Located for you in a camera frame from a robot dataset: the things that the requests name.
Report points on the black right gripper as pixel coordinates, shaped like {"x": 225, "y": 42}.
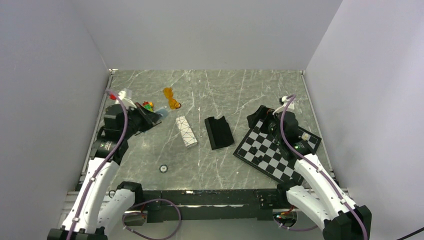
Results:
{"x": 263, "y": 113}

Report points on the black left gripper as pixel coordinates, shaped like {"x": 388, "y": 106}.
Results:
{"x": 150, "y": 118}

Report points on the black glasses case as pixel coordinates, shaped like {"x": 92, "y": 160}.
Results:
{"x": 219, "y": 132}

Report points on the light blue cleaning cloth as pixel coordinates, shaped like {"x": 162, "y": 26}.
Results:
{"x": 162, "y": 112}

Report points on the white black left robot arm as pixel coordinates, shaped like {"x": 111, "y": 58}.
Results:
{"x": 88, "y": 219}

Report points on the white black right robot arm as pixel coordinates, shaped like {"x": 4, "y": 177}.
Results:
{"x": 319, "y": 197}

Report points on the colourful toy brick car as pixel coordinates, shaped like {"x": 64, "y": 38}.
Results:
{"x": 148, "y": 105}

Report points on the black white chessboard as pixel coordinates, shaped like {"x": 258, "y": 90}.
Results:
{"x": 274, "y": 164}

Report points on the white geometric glasses case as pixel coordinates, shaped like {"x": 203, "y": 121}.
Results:
{"x": 186, "y": 132}

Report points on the small round metal disc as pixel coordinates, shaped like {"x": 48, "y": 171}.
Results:
{"x": 163, "y": 168}

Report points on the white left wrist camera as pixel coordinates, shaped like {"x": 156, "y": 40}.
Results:
{"x": 125, "y": 96}

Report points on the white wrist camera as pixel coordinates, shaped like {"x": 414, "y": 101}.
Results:
{"x": 285, "y": 101}
{"x": 125, "y": 96}

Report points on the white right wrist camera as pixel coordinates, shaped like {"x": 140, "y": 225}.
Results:
{"x": 285, "y": 101}

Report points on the black table front rail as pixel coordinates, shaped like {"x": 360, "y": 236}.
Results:
{"x": 171, "y": 205}

